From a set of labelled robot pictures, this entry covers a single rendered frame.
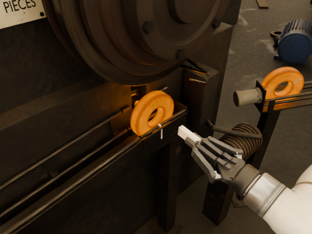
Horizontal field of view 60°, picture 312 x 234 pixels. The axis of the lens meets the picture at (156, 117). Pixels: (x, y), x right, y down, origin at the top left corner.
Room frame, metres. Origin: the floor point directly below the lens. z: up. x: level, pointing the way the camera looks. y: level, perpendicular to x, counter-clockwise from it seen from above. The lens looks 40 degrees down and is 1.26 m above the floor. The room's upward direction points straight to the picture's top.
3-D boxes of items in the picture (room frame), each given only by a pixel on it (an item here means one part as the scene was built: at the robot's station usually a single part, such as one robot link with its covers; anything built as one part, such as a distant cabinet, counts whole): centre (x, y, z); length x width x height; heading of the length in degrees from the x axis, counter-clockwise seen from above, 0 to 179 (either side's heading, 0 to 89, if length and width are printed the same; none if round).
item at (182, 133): (0.53, -0.09, 0.75); 0.07 x 0.01 x 0.03; 43
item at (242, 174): (0.42, -0.20, 0.73); 0.09 x 0.08 x 0.07; 43
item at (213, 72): (0.81, -0.15, 0.68); 0.11 x 0.08 x 0.24; 43
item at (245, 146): (0.77, -0.33, 0.27); 0.22 x 0.13 x 0.53; 133
